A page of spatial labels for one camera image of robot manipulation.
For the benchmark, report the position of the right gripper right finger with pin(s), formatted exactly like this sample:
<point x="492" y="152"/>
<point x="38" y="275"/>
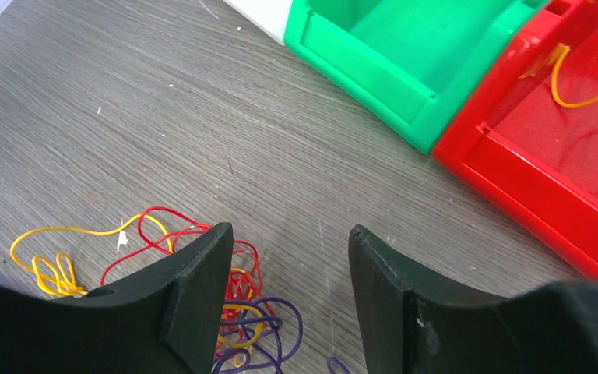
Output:
<point x="415" y="320"/>

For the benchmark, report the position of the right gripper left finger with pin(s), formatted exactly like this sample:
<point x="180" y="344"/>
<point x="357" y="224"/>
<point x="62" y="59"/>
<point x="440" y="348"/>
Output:
<point x="163" y="318"/>

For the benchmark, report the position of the red plastic bin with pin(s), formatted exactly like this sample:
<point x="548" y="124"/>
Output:
<point x="527" y="138"/>

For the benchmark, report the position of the green plastic bin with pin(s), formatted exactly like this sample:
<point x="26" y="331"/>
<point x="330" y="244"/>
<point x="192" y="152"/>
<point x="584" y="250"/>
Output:
<point x="412" y="63"/>

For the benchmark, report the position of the white plastic bin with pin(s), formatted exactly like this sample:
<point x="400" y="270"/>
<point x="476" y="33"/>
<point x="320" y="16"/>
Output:
<point x="270" y="16"/>

